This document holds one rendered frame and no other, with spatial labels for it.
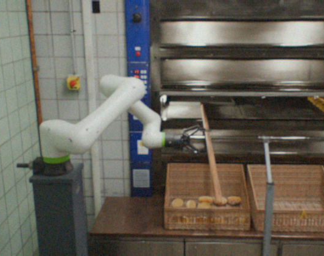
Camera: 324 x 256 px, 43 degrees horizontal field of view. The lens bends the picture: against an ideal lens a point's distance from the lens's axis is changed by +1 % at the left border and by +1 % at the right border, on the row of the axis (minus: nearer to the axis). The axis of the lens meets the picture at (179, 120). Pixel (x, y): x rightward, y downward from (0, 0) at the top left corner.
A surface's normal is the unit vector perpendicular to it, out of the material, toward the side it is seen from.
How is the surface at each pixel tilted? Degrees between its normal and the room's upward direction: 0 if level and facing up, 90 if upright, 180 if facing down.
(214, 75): 70
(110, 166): 90
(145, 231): 0
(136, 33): 90
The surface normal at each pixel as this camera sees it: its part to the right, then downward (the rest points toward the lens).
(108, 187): -0.04, 0.26
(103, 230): 0.00, -0.96
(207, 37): -0.04, -0.08
